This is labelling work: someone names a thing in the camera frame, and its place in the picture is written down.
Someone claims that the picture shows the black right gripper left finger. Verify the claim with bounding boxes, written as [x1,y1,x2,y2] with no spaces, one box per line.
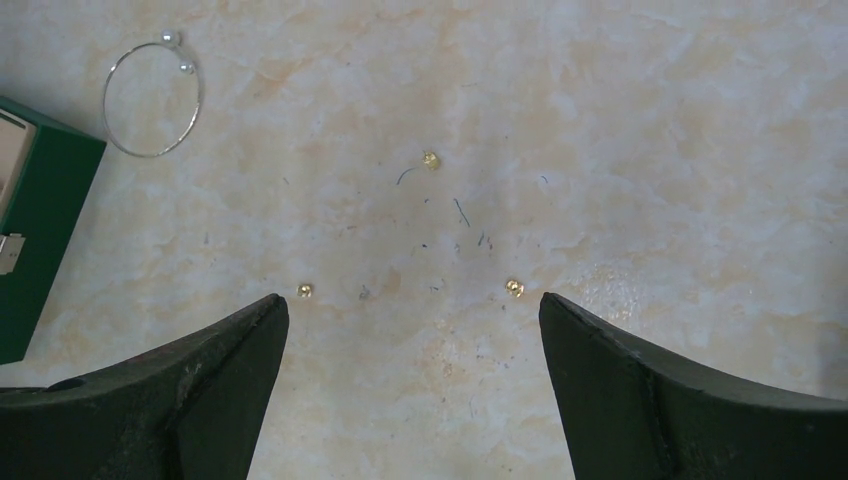
[1,294,289,479]

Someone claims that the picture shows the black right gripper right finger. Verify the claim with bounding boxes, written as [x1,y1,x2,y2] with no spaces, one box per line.
[539,293,847,479]

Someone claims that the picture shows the green jewelry box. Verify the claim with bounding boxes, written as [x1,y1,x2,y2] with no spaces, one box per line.
[1,96,106,364]

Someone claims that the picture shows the gold earring stud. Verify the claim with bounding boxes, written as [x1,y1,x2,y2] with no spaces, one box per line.
[296,283,314,298]
[505,279,525,298]
[422,151,441,171]

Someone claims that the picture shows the silver bangle with pearls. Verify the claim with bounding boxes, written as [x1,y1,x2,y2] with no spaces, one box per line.
[101,28,204,159]

